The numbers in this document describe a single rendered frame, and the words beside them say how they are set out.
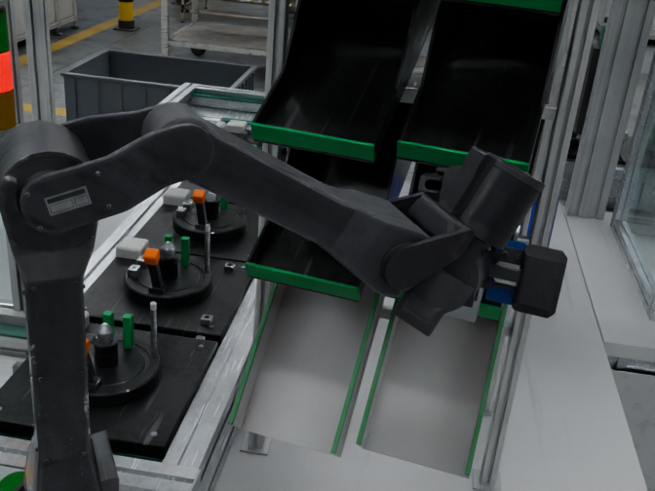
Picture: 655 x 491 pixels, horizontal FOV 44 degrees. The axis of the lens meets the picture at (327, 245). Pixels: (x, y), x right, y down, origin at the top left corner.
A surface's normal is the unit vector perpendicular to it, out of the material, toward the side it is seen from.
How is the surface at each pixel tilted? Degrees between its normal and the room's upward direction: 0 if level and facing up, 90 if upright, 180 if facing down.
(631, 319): 0
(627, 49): 90
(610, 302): 0
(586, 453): 0
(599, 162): 90
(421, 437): 45
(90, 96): 90
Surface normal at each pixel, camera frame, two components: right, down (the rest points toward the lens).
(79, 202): 0.39, 0.43
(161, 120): -0.52, -0.63
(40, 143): -0.05, -0.87
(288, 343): -0.17, -0.36
